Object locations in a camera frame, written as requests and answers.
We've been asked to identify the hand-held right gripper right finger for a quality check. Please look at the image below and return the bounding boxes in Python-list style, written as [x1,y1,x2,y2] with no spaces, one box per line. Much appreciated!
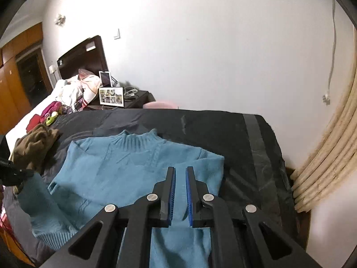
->
[185,166,321,268]

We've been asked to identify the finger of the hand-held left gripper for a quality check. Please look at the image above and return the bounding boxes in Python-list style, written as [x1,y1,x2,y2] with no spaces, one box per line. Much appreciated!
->
[15,168,35,178]

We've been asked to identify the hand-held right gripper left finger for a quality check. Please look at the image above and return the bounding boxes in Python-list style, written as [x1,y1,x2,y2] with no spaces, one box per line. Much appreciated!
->
[42,166,177,268]

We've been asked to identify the blue knit sweater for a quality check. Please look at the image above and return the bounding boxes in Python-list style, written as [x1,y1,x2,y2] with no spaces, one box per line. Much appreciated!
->
[17,128,225,268]

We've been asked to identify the magenta folded clothes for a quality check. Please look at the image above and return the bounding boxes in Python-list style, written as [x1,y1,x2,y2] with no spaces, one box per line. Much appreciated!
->
[42,101,62,118]

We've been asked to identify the brown fleece garment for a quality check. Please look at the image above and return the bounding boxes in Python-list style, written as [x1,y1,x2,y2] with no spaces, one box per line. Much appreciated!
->
[10,124,62,194]

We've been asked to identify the pale blue bed blanket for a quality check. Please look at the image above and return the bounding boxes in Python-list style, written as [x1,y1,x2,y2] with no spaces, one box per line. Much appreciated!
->
[6,80,67,146]

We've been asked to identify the red folded garment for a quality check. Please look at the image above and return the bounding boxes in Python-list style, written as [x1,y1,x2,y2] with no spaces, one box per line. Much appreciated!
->
[26,113,42,132]

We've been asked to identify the green toy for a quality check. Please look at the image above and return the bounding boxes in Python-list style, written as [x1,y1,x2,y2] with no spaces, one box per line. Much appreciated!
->
[45,112,59,126]

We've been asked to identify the wooden wardrobe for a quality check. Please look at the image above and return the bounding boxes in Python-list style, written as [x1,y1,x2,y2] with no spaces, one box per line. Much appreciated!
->
[0,22,53,134]

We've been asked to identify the pink plastic basin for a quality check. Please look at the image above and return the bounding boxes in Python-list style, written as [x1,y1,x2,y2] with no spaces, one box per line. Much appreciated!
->
[142,101,179,110]

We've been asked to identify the white crumpled cloth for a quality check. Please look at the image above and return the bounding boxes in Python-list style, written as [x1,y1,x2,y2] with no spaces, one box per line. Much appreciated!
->
[57,80,84,105]

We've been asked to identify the dark wooden nightstand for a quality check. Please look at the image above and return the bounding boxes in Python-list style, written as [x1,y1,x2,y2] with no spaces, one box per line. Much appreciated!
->
[86,89,156,109]

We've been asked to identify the pink striped pillow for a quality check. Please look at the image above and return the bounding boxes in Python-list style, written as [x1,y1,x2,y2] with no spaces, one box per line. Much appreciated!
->
[78,68,102,104]

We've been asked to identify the white tablet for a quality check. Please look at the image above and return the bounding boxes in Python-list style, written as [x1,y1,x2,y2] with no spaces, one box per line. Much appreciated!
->
[99,71,113,88]

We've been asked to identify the dark wooden headboard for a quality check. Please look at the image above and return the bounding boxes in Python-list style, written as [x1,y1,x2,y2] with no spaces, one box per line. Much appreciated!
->
[56,35,109,80]

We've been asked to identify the photo collage frame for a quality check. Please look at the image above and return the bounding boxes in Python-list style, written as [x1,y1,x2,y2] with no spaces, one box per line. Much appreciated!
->
[99,87,125,107]

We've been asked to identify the white wall cable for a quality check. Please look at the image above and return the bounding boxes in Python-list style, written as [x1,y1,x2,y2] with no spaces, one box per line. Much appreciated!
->
[325,0,336,92]

